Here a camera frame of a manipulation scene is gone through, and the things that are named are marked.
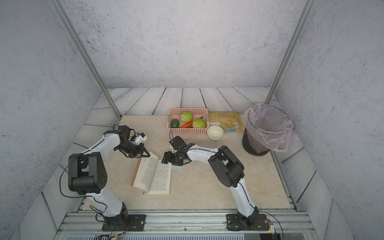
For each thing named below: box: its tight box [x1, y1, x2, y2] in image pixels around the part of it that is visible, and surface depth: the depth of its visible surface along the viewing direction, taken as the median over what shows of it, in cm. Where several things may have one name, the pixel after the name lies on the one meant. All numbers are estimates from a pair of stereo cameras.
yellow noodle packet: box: [208, 111, 245, 132], surface depth 117 cm
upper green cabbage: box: [180, 110, 194, 124], surface depth 113 cm
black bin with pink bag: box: [242, 103, 293, 157], surface depth 89 cm
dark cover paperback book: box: [130, 151, 172, 195], surface depth 86 cm
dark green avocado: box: [170, 118, 180, 128], surface depth 113 cm
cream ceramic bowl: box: [207, 125, 224, 141], surface depth 107 cm
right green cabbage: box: [192, 116, 207, 128], surface depth 109 cm
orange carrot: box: [181, 121, 193, 128], surface depth 113 cm
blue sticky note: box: [171, 165, 183, 169], surface depth 93 cm
